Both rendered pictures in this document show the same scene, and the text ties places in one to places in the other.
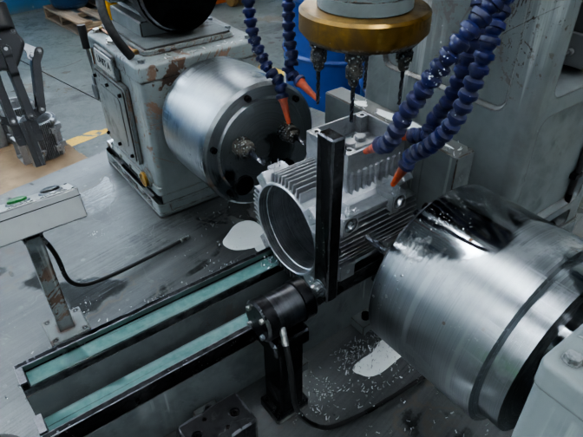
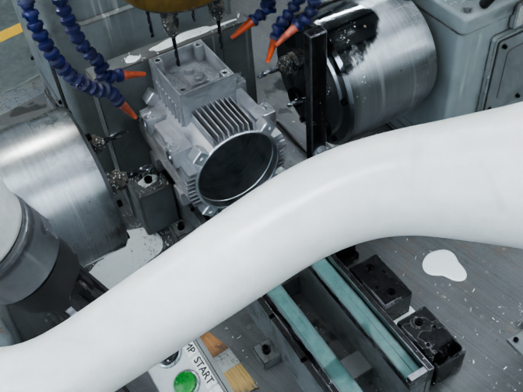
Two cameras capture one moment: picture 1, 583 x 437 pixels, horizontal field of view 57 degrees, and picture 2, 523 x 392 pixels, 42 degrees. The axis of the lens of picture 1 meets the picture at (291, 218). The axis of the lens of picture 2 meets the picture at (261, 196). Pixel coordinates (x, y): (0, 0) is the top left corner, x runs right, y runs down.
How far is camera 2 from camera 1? 99 cm
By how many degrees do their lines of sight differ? 59
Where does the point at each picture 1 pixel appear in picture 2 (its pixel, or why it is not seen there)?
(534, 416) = (465, 52)
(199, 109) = (70, 190)
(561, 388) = (477, 22)
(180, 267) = not seen: hidden behind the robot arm
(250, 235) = (106, 280)
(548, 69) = not seen: outside the picture
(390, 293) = (366, 92)
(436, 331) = (401, 78)
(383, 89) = not seen: hidden behind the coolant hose
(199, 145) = (107, 214)
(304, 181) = (236, 117)
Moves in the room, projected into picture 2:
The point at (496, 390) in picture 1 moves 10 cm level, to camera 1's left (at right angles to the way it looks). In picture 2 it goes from (432, 71) to (437, 107)
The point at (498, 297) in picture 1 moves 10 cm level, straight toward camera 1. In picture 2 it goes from (406, 31) to (462, 47)
